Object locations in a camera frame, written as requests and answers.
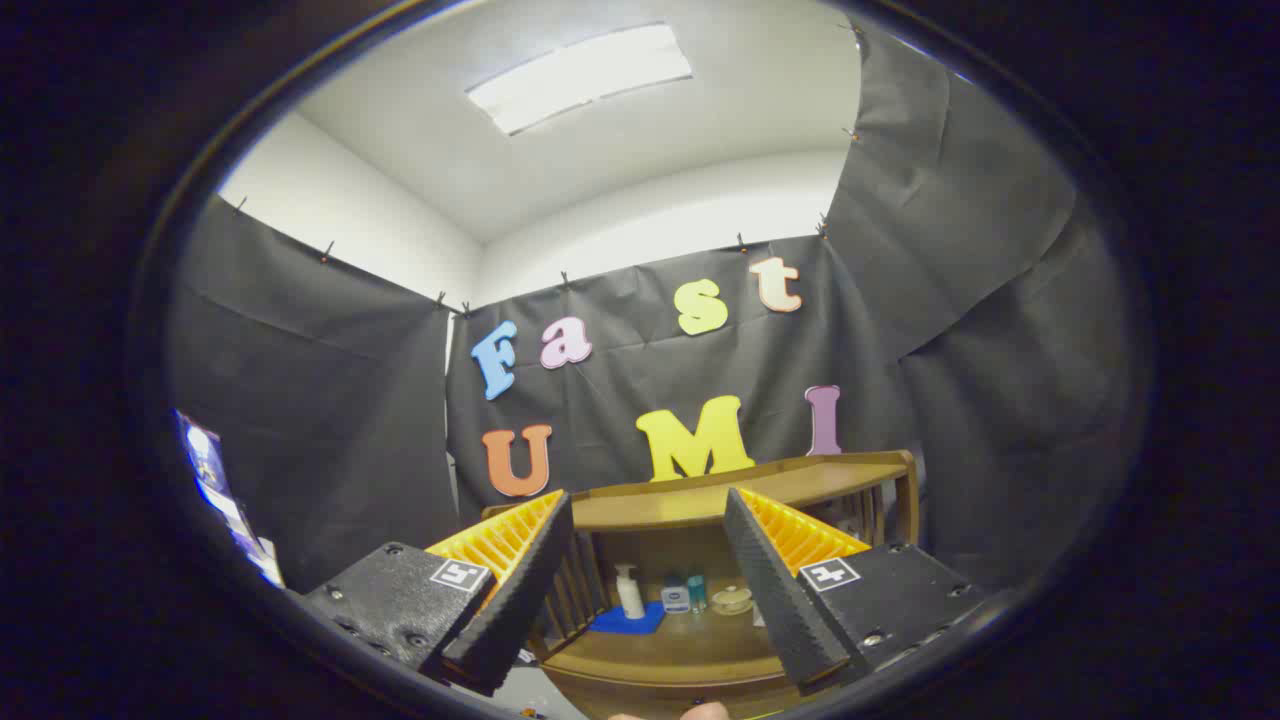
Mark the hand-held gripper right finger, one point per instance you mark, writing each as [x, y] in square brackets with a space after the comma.
[780, 600]

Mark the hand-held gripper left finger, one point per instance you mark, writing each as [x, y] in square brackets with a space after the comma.
[520, 600]

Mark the wooden countertop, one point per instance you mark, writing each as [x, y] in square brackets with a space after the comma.
[690, 645]

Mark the wooden cabinet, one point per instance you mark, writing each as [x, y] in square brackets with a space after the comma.
[660, 505]

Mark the ceramic lidded teacup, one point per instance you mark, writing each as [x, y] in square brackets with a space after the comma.
[731, 599]

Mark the teal bottle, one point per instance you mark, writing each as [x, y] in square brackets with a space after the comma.
[696, 592]

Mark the white and blue lotion bottle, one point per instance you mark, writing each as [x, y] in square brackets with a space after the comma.
[676, 596]

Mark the blue cloth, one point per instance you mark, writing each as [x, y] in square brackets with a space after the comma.
[625, 622]

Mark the white pump bottle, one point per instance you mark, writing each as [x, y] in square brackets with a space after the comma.
[630, 592]

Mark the bright blue white panel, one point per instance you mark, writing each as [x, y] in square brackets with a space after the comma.
[215, 480]

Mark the ceiling light panel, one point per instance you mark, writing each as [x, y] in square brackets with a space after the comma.
[580, 75]

